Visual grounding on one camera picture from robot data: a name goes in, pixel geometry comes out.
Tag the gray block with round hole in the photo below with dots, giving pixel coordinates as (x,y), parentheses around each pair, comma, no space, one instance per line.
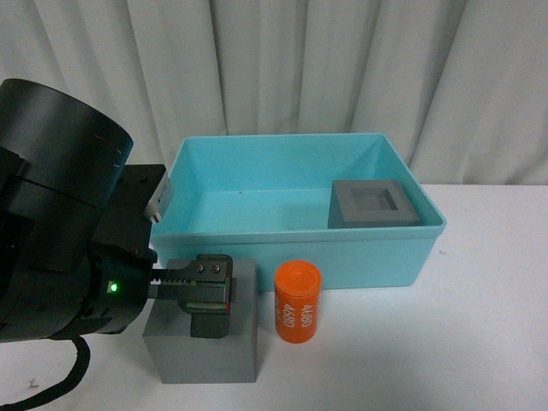
(182,359)

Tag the white curtain backdrop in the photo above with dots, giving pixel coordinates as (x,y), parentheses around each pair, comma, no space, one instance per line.
(460,87)

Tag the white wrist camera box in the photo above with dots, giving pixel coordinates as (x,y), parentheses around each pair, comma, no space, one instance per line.
(160,200)

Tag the light blue plastic box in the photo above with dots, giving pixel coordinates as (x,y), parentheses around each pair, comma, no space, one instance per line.
(267,198)

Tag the gray block with square hole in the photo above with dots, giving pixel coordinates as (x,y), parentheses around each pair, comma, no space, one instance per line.
(357,204)

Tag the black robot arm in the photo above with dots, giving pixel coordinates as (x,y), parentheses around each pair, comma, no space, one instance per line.
(76,221)

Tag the orange cylinder part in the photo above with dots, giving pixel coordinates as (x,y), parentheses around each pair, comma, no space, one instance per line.
(297,285)

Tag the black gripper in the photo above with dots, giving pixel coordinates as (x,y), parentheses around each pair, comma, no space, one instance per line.
(121,263)

